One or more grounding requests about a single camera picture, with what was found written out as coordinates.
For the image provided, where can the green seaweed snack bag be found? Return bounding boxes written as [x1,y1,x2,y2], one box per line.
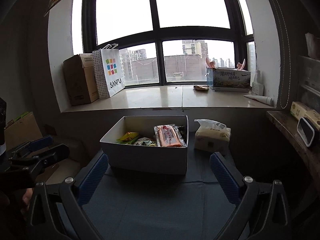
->
[134,137,157,147]

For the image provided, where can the orange flying cake pack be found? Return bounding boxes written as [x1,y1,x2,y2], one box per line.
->
[153,124,187,148]

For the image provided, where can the person's left hand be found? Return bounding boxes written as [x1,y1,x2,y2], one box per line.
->
[22,188,33,206]

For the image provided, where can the soft tissue pack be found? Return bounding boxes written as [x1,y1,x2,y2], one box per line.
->
[194,119,231,153]

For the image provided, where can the white open storage box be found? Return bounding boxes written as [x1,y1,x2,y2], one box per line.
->
[100,115,189,181]

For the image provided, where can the yellow pouch red text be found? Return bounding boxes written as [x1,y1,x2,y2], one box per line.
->
[117,132,139,145]

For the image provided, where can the dark foil snack bag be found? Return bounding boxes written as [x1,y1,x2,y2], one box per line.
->
[175,125,188,144]

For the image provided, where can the brown cardboard box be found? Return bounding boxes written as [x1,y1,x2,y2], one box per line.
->
[63,53,99,106]

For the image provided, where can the wooden side shelf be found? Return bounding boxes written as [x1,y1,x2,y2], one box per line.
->
[266,111,319,184]

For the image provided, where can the white tube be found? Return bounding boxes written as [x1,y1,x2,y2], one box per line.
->
[244,94,274,106]

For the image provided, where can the white SANFU shopping bag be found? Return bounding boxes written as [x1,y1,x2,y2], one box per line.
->
[92,43,125,99]

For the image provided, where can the beige small carton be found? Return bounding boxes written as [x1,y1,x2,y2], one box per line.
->
[290,101,320,130]

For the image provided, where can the white plastic bottle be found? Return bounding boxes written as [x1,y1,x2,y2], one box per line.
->
[252,70,264,96]

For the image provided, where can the small wrapper on sill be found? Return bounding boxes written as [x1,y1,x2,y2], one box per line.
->
[193,85,209,91]

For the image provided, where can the blue printed tissue carton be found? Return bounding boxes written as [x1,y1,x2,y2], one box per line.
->
[206,67,251,93]

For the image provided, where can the clear plastic drawer unit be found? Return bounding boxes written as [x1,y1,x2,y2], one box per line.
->
[298,56,319,111]

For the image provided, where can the black window frame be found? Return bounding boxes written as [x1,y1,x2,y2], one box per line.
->
[81,0,254,86]

